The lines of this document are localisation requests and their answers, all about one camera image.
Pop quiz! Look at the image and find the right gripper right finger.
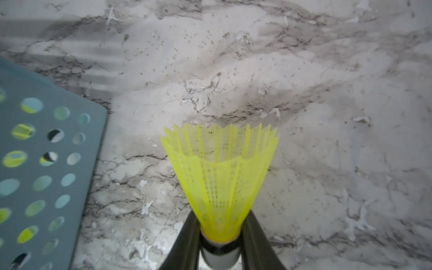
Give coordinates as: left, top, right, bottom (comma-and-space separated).
241, 210, 286, 270

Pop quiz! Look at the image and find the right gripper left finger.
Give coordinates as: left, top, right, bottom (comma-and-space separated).
160, 211, 201, 270

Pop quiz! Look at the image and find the yellow shuttlecock nested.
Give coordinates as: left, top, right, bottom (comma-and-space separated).
161, 124, 279, 270

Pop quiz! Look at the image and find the light blue plastic storage basket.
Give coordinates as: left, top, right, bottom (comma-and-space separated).
1, 60, 108, 270

